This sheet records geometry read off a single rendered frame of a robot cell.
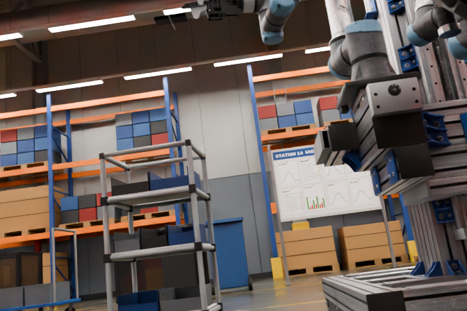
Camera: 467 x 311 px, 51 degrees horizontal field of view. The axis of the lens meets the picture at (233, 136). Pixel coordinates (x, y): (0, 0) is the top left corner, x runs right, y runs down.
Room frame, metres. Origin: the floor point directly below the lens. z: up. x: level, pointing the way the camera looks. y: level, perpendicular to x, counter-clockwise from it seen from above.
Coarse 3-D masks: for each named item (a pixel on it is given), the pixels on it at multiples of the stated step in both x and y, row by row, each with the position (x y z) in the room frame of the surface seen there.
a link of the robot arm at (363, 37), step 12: (348, 24) 1.45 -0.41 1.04; (360, 24) 1.41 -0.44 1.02; (372, 24) 1.41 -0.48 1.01; (348, 36) 1.45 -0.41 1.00; (360, 36) 1.42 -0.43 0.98; (372, 36) 1.41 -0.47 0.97; (348, 48) 1.47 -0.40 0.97; (360, 48) 1.42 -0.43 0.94; (372, 48) 1.41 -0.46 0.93; (384, 48) 1.43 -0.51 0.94; (348, 60) 1.51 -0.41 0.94
